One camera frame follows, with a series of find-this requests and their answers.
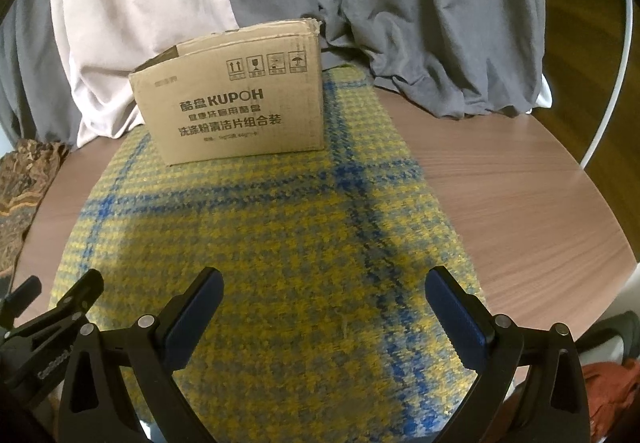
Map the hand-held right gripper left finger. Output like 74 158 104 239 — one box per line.
57 267 226 443

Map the brown patterned cloth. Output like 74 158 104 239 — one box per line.
0 139 71 254

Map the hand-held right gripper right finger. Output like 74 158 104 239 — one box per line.
424 266 591 443

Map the printed cardboard box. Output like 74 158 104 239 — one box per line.
129 18 327 167

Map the white cable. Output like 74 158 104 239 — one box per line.
580 0 633 169

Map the yellow blue plaid mat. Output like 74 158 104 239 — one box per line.
47 64 488 443

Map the orange red cloth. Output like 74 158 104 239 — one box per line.
582 360 640 443

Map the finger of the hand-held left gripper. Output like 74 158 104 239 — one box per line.
47 268 106 324
0 275 43 321

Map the white cloth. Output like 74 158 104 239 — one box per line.
49 0 241 151

